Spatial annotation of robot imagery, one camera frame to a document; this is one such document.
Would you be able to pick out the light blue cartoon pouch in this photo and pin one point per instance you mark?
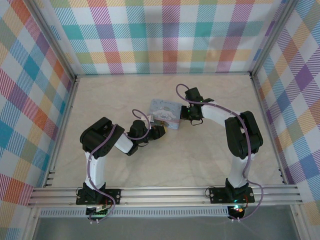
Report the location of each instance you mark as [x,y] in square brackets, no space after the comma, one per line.
[165,110]

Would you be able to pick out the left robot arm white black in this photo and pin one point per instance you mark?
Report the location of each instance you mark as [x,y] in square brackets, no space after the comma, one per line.
[98,172]

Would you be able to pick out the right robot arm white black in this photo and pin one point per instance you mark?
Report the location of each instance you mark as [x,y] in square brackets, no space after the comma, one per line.
[236,172]

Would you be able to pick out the plaid backdrop cloth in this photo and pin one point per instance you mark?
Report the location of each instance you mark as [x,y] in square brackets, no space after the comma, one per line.
[22,100]
[160,35]
[300,100]

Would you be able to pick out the green circuit board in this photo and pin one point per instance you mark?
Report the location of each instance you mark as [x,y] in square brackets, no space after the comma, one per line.
[100,212]

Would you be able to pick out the black controller with lights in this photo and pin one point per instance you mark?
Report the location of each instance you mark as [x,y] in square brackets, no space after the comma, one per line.
[237,210]

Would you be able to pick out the aluminium frame crossbar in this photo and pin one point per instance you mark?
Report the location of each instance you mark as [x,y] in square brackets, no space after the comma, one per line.
[162,74]

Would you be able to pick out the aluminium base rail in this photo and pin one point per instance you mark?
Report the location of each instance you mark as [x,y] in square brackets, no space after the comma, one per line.
[162,195]

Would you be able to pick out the aluminium side rail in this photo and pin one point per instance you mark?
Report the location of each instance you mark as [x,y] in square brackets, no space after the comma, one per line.
[268,125]
[62,130]

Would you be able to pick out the aluminium frame post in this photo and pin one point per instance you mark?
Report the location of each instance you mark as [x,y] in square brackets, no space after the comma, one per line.
[272,35]
[53,42]

